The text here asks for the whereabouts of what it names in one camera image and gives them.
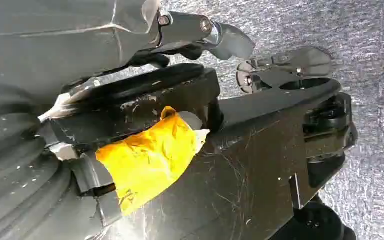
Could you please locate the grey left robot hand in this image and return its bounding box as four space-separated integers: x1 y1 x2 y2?
0 0 333 217

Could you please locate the ribbed grey left arm sleeve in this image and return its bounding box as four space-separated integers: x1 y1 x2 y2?
0 81 123 240

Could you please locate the black rounded robot foot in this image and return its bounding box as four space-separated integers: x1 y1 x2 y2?
268 194 358 240

